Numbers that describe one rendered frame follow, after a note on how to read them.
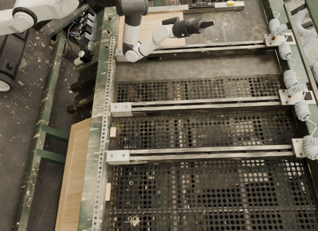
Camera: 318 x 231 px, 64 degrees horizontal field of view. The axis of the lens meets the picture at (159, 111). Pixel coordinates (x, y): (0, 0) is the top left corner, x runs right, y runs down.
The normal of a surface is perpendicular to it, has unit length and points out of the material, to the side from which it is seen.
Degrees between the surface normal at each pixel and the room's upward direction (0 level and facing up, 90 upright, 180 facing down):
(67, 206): 90
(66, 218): 90
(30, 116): 0
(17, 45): 0
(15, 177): 0
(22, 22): 90
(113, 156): 58
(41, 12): 90
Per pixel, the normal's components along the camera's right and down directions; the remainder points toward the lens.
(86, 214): -0.07, -0.46
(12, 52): 0.81, -0.28
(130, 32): -0.19, 0.72
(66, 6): 0.01, 0.89
